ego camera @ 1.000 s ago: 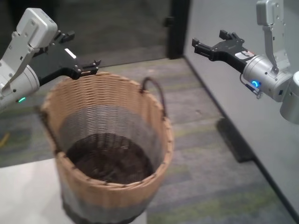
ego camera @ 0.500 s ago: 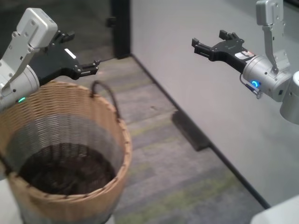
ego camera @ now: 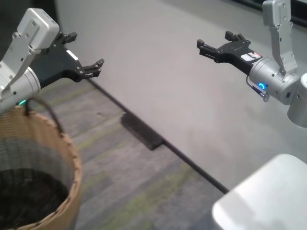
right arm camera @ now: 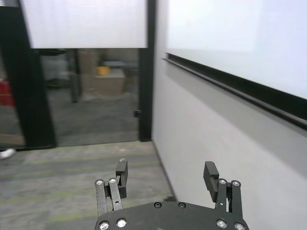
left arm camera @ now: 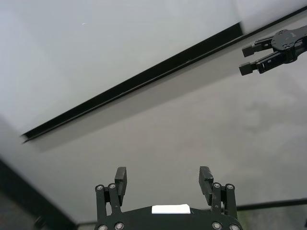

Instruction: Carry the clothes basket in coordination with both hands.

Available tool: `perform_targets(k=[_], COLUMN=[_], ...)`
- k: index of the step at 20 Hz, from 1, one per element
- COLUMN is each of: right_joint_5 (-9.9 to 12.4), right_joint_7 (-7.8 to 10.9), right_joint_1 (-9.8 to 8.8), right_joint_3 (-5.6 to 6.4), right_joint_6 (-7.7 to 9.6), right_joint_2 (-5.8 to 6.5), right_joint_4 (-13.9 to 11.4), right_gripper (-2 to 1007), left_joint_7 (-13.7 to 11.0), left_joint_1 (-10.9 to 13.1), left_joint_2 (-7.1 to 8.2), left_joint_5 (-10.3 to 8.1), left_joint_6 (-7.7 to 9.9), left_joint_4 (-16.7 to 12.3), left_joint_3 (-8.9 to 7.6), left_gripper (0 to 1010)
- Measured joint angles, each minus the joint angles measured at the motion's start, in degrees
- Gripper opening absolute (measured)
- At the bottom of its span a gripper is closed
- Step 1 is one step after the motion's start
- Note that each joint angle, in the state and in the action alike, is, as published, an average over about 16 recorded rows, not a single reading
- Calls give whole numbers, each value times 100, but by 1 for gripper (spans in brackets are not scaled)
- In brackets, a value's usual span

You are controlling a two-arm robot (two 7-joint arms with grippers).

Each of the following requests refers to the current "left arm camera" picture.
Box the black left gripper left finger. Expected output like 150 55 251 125
94 166 128 217

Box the black wall rail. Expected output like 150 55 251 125
20 4 307 145

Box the black baseboard strip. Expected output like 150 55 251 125
236 196 307 213

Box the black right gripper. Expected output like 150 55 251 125
238 25 307 77

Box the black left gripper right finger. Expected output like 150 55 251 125
198 165 237 215

